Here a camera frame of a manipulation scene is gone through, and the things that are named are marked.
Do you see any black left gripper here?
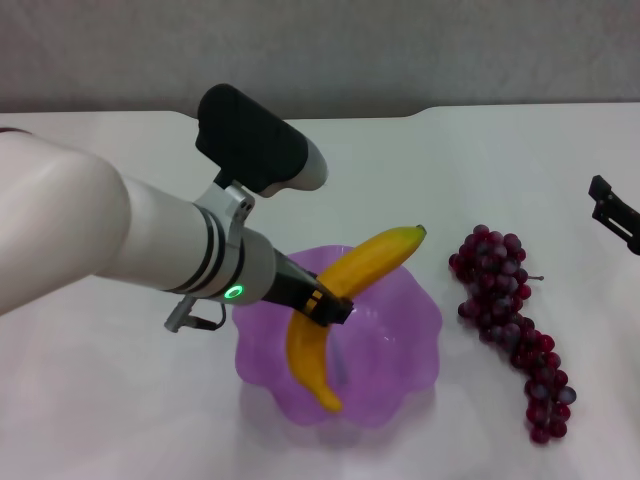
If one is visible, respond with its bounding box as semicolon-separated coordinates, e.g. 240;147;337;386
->
259;252;354;329

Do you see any yellow banana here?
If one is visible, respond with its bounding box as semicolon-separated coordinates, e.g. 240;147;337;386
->
284;224;429;414

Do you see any dark red grape bunch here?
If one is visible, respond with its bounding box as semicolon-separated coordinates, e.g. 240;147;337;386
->
448;224;577;445

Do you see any purple translucent wavy bowl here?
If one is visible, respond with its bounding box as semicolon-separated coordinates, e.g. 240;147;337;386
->
231;243;444;430

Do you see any left arm wrist cable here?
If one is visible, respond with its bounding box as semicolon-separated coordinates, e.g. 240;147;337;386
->
163;295;227;334

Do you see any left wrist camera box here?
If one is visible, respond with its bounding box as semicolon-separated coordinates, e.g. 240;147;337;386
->
194;83;329;199

